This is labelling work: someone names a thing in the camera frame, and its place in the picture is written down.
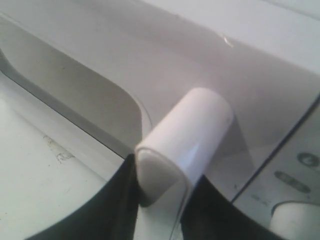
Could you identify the white microwave oven body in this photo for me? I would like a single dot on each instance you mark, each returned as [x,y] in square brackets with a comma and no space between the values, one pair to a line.
[287,162]

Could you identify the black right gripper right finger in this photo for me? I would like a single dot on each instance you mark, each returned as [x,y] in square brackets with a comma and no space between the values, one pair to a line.
[210,216]

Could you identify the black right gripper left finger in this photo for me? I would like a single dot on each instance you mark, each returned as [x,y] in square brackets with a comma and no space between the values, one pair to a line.
[110,215]

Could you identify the upper white control knob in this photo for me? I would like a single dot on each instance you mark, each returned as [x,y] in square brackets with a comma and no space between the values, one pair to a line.
[296,220]

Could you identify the white appliance door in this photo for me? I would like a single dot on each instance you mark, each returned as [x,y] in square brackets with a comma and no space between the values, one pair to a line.
[125,75]

